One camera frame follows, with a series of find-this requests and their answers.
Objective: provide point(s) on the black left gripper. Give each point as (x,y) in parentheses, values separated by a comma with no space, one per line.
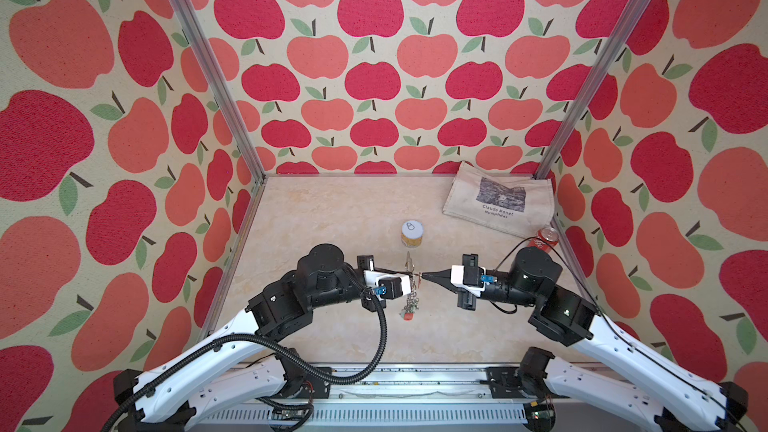
(366,261)

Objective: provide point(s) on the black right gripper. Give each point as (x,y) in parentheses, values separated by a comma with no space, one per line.
(464,301)

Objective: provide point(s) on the metal car-shaped key holder plate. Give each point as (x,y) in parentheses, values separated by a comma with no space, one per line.
(412,299)

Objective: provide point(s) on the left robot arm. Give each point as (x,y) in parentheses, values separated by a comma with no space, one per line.
(245,358)

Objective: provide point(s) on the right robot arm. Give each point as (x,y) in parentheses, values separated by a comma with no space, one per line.
(652,392)

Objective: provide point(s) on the small round tin can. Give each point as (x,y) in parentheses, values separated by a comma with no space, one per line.
(412,233)

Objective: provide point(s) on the beige canvas tote bag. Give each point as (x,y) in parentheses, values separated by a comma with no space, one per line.
(514,205)

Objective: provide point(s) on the red soda can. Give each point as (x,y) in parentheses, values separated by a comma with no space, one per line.
(545,239)

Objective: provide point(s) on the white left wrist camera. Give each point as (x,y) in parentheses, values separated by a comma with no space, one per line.
(385,288)

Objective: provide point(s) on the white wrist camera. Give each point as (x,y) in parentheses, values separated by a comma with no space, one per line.
(473,279)
(385,288)

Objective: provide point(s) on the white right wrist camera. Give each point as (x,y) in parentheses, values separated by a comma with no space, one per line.
(473,279)

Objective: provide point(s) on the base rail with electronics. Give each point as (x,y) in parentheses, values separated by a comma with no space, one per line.
(411,397)

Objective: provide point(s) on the aluminium corner post left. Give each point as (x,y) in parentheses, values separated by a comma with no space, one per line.
(214,76)

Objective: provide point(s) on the aluminium corner post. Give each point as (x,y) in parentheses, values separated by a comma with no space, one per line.
(615,42)
(214,76)

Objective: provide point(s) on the aluminium corner post right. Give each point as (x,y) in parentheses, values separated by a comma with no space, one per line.
(615,42)

